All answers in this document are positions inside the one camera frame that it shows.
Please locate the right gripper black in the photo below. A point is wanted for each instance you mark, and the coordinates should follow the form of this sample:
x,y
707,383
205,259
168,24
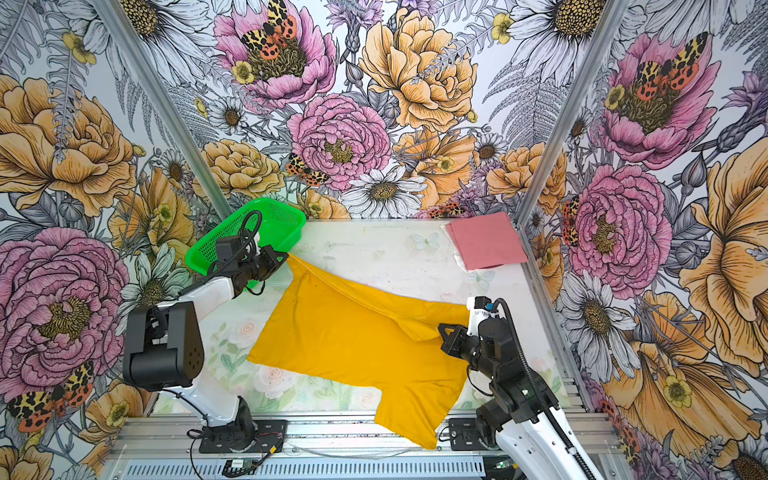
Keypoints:
x,y
451,346

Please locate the right aluminium corner post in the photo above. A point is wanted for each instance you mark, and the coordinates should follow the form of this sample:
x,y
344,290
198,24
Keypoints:
x,y
600,45

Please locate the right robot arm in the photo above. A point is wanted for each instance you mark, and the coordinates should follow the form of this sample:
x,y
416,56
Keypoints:
x,y
522,418

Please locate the aluminium corner post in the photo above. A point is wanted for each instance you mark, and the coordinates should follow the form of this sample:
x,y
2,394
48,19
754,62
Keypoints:
x,y
127,41
600,45

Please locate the left aluminium corner post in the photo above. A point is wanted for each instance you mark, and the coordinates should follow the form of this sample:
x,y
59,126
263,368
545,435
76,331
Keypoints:
x,y
127,41

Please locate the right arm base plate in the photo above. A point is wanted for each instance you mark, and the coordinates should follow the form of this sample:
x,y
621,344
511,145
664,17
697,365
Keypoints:
x,y
470,434

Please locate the yellow t shirt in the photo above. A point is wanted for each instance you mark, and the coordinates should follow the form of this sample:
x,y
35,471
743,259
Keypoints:
x,y
336,329

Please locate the small green circuit board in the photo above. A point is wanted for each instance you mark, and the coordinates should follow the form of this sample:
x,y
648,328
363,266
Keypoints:
x,y
235,468

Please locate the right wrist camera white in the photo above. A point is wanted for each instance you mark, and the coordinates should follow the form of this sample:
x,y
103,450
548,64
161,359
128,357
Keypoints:
x,y
480,309

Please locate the folded pink t shirt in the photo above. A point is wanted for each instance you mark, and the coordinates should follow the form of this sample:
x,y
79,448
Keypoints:
x,y
488,241

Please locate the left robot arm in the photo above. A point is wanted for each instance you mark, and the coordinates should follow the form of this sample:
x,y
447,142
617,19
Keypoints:
x,y
164,350

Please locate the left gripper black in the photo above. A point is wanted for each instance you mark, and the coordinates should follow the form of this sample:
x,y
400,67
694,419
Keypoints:
x,y
272,253

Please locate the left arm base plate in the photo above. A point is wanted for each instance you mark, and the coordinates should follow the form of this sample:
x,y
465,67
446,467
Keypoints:
x,y
260,437

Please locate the aluminium front rail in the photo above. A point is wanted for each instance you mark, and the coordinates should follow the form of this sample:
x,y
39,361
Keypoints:
x,y
298,445

